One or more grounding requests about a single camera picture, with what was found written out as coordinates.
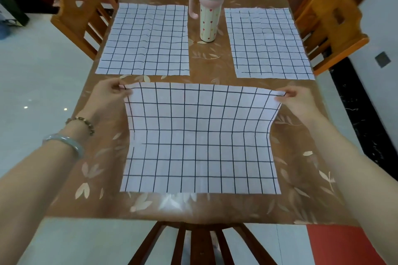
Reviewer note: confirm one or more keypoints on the person's left hand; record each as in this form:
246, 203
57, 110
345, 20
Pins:
102, 100

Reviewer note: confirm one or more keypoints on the person's right hand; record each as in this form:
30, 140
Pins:
300, 103

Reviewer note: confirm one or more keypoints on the white black-grid napkin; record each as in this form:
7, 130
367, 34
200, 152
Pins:
267, 44
199, 143
143, 41

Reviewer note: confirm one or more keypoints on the person's left forearm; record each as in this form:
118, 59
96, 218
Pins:
37, 187

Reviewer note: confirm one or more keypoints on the person's right forearm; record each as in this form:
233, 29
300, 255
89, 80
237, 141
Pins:
357, 181

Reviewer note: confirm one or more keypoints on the pale jade bangle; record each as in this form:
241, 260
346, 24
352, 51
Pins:
70, 141

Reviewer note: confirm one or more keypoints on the wooden dining chair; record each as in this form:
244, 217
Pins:
202, 243
77, 4
335, 25

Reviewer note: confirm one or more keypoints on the brown floral wooden table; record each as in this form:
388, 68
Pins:
205, 66

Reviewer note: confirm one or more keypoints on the cream bottle with pink lid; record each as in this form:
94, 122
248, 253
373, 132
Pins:
208, 19

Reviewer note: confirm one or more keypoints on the dark green bag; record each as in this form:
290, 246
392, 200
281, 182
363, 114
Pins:
12, 10

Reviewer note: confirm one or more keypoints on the red floor mat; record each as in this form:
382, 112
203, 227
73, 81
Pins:
342, 246

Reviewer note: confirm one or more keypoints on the grey wall socket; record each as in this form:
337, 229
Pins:
383, 59

